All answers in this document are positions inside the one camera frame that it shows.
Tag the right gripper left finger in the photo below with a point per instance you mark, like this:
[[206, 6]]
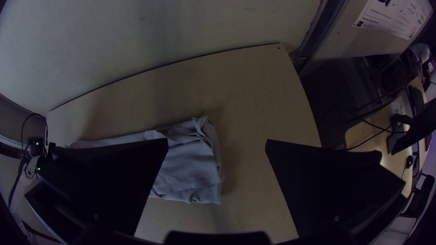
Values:
[[102, 183]]

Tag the black computer mouse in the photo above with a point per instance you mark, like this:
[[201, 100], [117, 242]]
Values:
[[409, 162]]

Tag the black computer monitor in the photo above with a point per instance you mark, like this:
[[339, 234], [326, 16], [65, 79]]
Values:
[[419, 129]]

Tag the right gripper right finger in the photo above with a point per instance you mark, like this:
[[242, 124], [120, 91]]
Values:
[[323, 190]]

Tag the white t-shirt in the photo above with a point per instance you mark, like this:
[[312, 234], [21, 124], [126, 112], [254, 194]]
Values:
[[190, 170]]

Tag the pale wooden side desk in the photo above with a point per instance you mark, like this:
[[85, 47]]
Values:
[[391, 161]]

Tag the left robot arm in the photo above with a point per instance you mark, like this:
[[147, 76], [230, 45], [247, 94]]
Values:
[[25, 173]]

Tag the white printed wall poster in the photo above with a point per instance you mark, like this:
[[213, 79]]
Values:
[[395, 15]]

